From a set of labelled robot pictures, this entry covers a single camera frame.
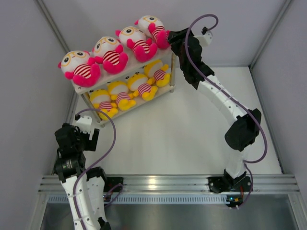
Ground pink plush with yellow glasses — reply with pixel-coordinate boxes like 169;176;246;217
115;26;158;63

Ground yellow plush with black eyes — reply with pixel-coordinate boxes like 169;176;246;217
126;73;158;101

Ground yellow plush striped shirt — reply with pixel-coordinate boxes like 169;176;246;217
106;80;137;111

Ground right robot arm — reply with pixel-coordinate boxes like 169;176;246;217
167;28;261;193

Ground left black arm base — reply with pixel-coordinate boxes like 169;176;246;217
104;176;124;193

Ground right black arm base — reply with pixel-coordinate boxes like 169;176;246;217
208;176;251;194

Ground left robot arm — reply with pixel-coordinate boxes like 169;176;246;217
54;123;111;230

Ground yellow plush lower shelf right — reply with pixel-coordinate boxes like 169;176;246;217
143;59;171;87

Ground yellow plush shelf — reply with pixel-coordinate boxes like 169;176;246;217
143;59;171;87
90;89;118;118

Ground yellow plush lower shelf left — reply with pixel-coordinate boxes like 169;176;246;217
90;89;118;118

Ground white two-tier shelf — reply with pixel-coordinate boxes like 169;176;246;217
73;35;180;128

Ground pink plush on shelf top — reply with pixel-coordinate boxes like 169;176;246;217
58;50;101;88

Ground small black connector board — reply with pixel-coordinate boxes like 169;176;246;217
226;195;243;208

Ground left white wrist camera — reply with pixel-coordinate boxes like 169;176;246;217
75;115;93;134

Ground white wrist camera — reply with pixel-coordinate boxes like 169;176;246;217
75;115;93;134
195;27;213;47

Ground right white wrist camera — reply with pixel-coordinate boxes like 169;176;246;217
195;27;213;47

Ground aluminium front rail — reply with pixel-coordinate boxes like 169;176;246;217
38;174;300;192

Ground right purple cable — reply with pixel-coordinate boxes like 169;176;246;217
184;13;268;209

